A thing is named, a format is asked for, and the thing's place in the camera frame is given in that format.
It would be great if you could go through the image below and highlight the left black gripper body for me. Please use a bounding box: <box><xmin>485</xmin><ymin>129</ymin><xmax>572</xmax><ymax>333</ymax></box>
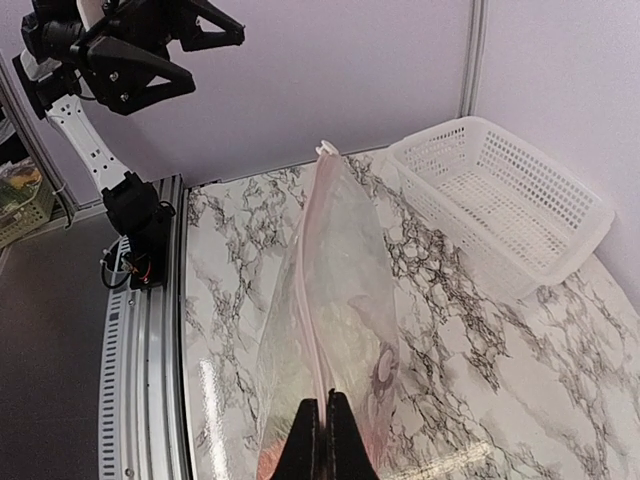
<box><xmin>19</xmin><ymin>1</ymin><xmax>170</xmax><ymax>100</ymax></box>

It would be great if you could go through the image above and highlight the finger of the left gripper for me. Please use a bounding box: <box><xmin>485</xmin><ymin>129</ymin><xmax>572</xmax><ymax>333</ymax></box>
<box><xmin>79</xmin><ymin>36</ymin><xmax>196</xmax><ymax>115</ymax></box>
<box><xmin>169</xmin><ymin>0</ymin><xmax>245</xmax><ymax>52</ymax></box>

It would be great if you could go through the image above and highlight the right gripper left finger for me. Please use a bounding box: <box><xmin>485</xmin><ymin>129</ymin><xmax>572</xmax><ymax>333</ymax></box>
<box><xmin>270</xmin><ymin>399</ymin><xmax>320</xmax><ymax>480</ymax></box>

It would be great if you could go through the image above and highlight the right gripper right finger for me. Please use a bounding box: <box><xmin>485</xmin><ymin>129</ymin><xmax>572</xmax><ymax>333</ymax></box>
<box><xmin>326</xmin><ymin>389</ymin><xmax>378</xmax><ymax>480</ymax></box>

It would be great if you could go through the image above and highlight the clear zip top bag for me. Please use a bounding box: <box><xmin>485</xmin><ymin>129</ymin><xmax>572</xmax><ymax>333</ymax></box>
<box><xmin>256</xmin><ymin>142</ymin><xmax>399</xmax><ymax>479</ymax></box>

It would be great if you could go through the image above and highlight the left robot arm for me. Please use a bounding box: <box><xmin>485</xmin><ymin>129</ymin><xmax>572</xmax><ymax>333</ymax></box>
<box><xmin>13</xmin><ymin>1</ymin><xmax>245</xmax><ymax>239</ymax></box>

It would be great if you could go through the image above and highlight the green crate in background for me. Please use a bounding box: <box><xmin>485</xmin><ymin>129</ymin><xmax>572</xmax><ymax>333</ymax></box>
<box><xmin>1</xmin><ymin>158</ymin><xmax>55</xmax><ymax>248</ymax></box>

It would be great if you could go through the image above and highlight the white perforated plastic basket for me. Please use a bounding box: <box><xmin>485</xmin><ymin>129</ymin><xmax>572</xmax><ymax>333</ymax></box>
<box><xmin>387</xmin><ymin>116</ymin><xmax>615</xmax><ymax>299</ymax></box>

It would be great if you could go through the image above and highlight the left aluminium frame post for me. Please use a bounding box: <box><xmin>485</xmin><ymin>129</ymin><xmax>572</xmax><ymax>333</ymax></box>
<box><xmin>1</xmin><ymin>54</ymin><xmax>78</xmax><ymax>218</ymax></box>

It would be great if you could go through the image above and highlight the aluminium frame post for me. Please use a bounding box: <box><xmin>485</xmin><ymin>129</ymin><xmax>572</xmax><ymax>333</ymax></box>
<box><xmin>458</xmin><ymin>0</ymin><xmax>489</xmax><ymax>117</ymax></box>
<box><xmin>1</xmin><ymin>54</ymin><xmax>78</xmax><ymax>218</ymax></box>

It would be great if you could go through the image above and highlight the front aluminium rail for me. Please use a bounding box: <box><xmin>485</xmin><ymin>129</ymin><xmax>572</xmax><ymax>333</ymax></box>
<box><xmin>97</xmin><ymin>175</ymin><xmax>192</xmax><ymax>479</ymax></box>

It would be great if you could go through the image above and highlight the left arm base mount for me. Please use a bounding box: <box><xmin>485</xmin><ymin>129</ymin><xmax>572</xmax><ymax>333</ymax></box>
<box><xmin>100</xmin><ymin>201</ymin><xmax>176</xmax><ymax>290</ymax></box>

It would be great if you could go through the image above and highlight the right aluminium frame post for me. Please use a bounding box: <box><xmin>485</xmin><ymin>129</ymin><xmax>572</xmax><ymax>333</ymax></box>
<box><xmin>458</xmin><ymin>0</ymin><xmax>489</xmax><ymax>117</ymax></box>

